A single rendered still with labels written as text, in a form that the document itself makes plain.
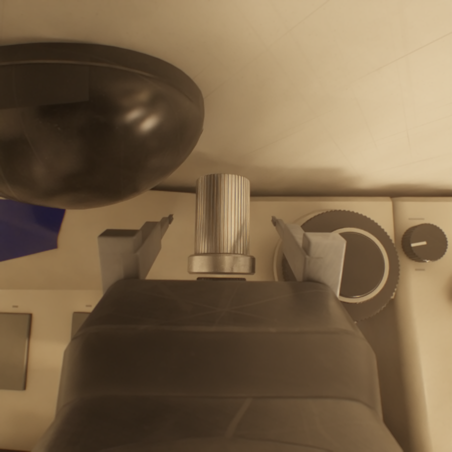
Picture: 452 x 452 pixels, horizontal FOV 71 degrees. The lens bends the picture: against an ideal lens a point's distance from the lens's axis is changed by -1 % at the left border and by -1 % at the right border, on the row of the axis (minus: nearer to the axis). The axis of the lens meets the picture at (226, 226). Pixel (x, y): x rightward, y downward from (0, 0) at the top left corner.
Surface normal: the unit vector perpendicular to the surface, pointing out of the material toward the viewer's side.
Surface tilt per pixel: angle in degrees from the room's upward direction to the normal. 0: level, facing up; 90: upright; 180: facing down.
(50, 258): 48
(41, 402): 90
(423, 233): 90
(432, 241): 90
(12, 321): 90
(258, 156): 0
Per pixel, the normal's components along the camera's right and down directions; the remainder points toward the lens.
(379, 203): -0.06, -0.15
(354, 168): -0.01, 0.99
